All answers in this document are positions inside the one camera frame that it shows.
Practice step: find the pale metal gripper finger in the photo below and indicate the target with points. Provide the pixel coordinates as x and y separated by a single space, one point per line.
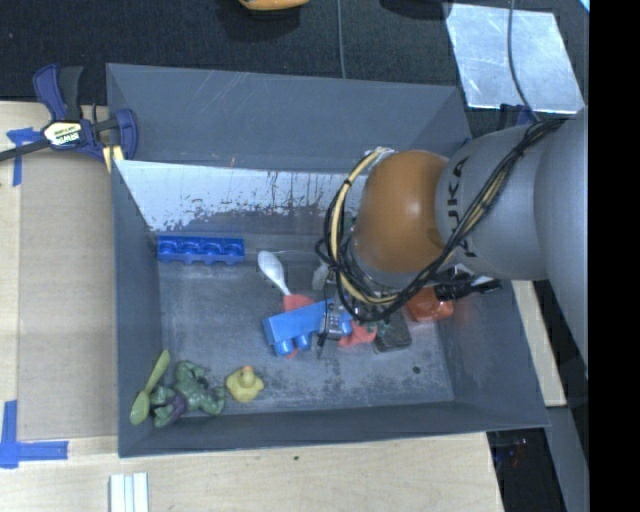
338 322

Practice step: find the red-orange rounded toy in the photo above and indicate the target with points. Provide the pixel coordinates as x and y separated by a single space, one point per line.
425 307

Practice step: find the blue toy brick with pegs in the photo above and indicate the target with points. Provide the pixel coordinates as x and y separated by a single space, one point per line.
295 325

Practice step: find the red-orange flat toy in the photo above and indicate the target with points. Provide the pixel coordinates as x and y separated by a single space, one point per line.
297 302

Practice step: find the white plastic spoon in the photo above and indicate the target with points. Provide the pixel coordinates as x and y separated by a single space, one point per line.
272 267

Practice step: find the yellow rubber duck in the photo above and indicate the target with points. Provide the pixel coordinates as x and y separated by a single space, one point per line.
244 385

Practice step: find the grey metal bin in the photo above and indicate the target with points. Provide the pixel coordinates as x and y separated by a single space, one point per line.
210 320

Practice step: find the long blue toy brick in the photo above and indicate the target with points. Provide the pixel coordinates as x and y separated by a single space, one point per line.
200 249

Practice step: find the green toy figure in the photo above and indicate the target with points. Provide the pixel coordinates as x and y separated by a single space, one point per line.
192 392

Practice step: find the green plastic spoon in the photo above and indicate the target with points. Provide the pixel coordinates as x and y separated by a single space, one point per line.
150 385

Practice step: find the pale wood board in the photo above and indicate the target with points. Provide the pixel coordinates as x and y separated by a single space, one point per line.
65 300

